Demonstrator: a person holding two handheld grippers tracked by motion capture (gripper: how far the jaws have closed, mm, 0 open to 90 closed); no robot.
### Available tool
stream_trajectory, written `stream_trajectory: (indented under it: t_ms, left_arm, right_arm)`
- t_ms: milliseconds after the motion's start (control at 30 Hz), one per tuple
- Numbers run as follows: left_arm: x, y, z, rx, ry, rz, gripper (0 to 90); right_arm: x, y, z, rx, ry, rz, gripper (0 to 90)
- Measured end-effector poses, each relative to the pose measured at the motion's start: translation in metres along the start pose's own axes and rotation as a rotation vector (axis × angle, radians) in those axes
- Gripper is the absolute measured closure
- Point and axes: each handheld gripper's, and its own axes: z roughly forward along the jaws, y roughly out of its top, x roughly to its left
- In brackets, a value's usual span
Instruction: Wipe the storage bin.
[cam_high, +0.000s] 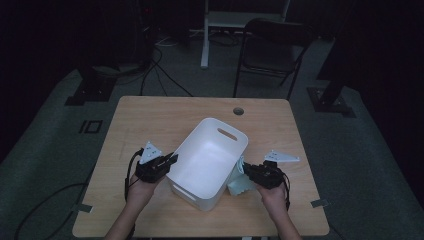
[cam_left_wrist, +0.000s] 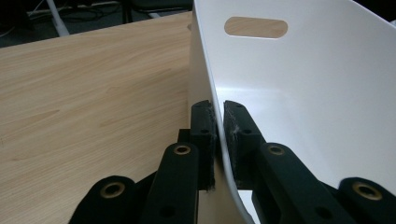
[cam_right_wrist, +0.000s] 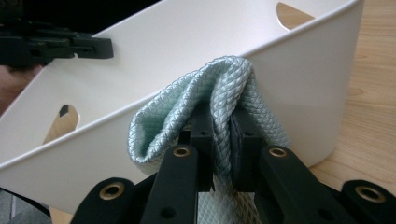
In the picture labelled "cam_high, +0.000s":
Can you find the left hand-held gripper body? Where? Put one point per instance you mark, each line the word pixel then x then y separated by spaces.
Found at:
pixel 150 170

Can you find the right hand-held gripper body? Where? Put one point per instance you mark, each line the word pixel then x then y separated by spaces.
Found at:
pixel 270 175

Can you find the light blue cloth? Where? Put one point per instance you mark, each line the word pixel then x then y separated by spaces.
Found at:
pixel 238 185

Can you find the white plastic basket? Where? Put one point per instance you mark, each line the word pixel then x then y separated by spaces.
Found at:
pixel 206 163

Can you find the person's left hand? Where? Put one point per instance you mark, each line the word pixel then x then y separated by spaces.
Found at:
pixel 141 191

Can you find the person's right hand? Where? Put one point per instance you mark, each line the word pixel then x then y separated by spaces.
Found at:
pixel 275 201

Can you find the grey tape piece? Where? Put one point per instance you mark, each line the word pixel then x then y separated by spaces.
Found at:
pixel 81 208
pixel 320 203

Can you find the black stand base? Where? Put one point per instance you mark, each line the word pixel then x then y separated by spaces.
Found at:
pixel 328 101
pixel 93 88

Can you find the black folding chair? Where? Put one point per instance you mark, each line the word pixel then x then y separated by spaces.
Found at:
pixel 271 50

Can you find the dark equipment cabinet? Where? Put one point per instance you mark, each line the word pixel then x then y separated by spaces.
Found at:
pixel 143 33

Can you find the white metal desk frame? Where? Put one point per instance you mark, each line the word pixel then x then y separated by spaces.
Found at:
pixel 233 18

